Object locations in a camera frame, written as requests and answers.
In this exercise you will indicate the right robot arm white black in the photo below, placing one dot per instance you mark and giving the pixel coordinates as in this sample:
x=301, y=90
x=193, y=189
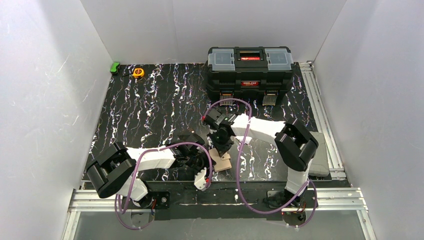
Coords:
x=296, y=145

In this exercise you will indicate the white credit card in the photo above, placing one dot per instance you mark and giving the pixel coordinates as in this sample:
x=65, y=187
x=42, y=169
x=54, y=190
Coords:
x=246, y=139

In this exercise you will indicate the yellow tape measure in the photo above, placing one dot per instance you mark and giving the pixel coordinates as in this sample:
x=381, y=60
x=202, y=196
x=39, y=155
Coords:
x=138, y=72

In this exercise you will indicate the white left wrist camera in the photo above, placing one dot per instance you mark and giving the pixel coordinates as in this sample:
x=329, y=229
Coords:
x=201, y=180

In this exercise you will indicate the aluminium frame rail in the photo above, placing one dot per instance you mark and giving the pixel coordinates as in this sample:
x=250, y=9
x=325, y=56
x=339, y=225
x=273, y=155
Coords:
x=179, y=202
x=336, y=167

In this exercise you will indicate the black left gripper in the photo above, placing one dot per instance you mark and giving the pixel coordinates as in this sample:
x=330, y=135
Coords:
x=201, y=162

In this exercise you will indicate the green small object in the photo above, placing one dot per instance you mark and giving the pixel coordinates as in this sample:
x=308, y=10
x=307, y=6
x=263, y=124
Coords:
x=114, y=69

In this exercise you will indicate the aluminium frame rail front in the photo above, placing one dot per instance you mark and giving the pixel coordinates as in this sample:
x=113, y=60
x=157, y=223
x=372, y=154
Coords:
x=179, y=202

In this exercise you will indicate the black toolbox with red label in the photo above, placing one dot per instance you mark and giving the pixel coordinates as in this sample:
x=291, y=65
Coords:
x=265, y=74

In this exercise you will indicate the aluminium frame rail right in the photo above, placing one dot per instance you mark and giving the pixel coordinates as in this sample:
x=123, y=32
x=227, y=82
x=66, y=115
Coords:
x=336, y=167

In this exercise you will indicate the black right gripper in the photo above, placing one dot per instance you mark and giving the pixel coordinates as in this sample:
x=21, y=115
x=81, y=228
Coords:
x=220, y=147

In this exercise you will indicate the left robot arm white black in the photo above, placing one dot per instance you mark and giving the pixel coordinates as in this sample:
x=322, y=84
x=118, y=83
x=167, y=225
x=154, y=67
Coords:
x=114, y=171

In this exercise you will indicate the grey rectangular box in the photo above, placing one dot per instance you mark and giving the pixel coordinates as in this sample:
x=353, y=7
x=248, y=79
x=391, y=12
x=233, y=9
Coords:
x=319, y=165

